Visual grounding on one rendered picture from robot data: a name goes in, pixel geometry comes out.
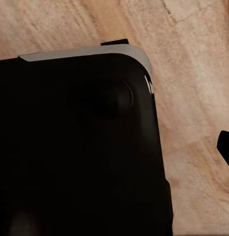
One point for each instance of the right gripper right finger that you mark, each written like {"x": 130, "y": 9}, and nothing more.
{"x": 223, "y": 145}

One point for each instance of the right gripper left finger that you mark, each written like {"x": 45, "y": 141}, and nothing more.
{"x": 10, "y": 146}

